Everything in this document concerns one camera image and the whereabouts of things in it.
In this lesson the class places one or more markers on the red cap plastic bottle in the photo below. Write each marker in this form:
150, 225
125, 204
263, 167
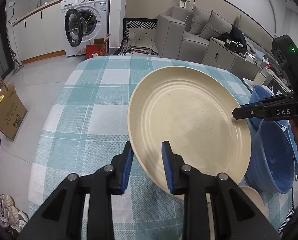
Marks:
266, 71

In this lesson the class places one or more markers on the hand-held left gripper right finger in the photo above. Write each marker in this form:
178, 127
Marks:
167, 170

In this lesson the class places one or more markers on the grey cushion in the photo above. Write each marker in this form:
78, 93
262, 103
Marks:
197, 20
214, 26

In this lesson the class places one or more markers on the white lower kitchen cabinets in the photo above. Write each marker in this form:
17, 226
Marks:
38, 35

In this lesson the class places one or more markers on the floor mop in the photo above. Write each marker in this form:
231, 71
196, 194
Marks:
16, 62

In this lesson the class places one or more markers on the large beige plate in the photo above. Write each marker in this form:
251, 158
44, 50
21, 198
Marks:
251, 200
189, 120

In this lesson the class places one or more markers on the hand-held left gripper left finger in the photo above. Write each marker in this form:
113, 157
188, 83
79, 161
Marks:
127, 170

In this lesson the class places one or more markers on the white wall socket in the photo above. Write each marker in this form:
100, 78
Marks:
12, 3

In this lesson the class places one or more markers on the grey sofa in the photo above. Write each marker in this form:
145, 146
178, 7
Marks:
171, 35

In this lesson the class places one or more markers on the white sneaker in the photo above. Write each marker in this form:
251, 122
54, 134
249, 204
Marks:
3, 200
16, 218

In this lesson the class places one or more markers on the teal white checked tablecloth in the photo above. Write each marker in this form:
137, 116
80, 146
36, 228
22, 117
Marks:
89, 105

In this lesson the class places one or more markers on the white washing machine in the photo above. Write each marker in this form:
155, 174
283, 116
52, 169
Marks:
96, 12

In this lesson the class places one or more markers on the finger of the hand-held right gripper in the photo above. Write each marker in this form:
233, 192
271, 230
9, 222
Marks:
255, 103
264, 113

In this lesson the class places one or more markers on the kitchen faucet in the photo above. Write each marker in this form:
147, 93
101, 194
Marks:
37, 1

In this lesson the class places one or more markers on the blue bowl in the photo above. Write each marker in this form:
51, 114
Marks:
297, 166
271, 160
258, 92

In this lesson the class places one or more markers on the red cardboard box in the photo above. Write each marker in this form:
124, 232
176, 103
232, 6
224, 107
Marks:
96, 48

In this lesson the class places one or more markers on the black box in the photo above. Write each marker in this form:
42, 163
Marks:
232, 45

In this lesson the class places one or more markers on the brown cardboard box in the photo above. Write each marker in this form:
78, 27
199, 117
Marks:
8, 115

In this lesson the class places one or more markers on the cream tumbler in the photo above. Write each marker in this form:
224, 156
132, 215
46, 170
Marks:
259, 78

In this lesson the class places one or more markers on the grey drawer cabinet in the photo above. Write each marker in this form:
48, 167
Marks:
221, 57

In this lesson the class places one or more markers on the wall panel with green bag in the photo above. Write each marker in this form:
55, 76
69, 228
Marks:
184, 1

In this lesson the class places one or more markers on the black jacket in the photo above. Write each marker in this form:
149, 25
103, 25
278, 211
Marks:
236, 33

